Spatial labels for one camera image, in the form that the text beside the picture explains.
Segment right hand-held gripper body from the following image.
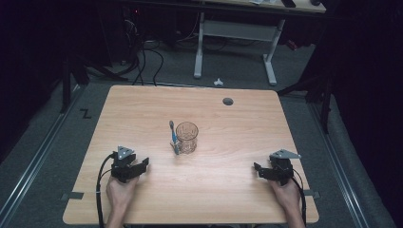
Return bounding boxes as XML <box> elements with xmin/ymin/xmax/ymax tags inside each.
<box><xmin>267</xmin><ymin>148</ymin><xmax>302</xmax><ymax>186</ymax></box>

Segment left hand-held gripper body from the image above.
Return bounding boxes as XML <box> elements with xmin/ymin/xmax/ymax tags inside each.
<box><xmin>110</xmin><ymin>145</ymin><xmax>138</xmax><ymax>184</ymax></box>

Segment blue toothbrush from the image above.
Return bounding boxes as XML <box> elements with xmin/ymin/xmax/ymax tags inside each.
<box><xmin>168</xmin><ymin>120</ymin><xmax>181</xmax><ymax>156</ymax></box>

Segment clear glass mug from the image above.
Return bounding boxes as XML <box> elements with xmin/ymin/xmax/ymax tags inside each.
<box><xmin>170</xmin><ymin>121</ymin><xmax>200</xmax><ymax>156</ymax></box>

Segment person's left hand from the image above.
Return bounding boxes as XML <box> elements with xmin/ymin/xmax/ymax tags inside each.
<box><xmin>106</xmin><ymin>175</ymin><xmax>141</xmax><ymax>212</ymax></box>

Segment person's right hand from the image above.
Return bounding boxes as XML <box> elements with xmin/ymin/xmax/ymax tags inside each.
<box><xmin>268</xmin><ymin>179</ymin><xmax>302</xmax><ymax>215</ymax></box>

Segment grey tape strip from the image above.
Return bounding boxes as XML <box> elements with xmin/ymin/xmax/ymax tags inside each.
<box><xmin>60</xmin><ymin>191</ymin><xmax>86</xmax><ymax>201</ymax></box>
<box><xmin>303</xmin><ymin>189</ymin><xmax>321</xmax><ymax>200</ymax></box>

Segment black metal stand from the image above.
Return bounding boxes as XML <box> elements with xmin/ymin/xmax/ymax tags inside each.
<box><xmin>277</xmin><ymin>70</ymin><xmax>335</xmax><ymax>135</ymax></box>
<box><xmin>59</xmin><ymin>51</ymin><xmax>129</xmax><ymax>114</ymax></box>

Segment white-framed desk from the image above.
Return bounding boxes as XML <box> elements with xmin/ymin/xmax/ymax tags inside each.
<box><xmin>193</xmin><ymin>0</ymin><xmax>327</xmax><ymax>87</ymax></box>

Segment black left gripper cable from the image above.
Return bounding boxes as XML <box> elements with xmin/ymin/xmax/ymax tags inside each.
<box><xmin>95</xmin><ymin>153</ymin><xmax>116</xmax><ymax>228</ymax></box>

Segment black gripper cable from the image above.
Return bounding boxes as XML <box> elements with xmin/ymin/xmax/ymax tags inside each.
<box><xmin>95</xmin><ymin>153</ymin><xmax>116</xmax><ymax>228</ymax></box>
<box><xmin>291</xmin><ymin>169</ymin><xmax>308</xmax><ymax>226</ymax></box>

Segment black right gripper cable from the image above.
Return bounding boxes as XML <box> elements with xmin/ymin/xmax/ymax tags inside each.
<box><xmin>291</xmin><ymin>169</ymin><xmax>308</xmax><ymax>226</ymax></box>

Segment metal floor rail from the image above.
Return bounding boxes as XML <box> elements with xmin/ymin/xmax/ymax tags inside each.
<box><xmin>307</xmin><ymin>101</ymin><xmax>371</xmax><ymax>228</ymax></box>
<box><xmin>0</xmin><ymin>85</ymin><xmax>84</xmax><ymax>224</ymax></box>

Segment black floor cables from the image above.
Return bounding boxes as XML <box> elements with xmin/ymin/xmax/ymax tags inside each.
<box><xmin>126</xmin><ymin>39</ymin><xmax>165</xmax><ymax>87</ymax></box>

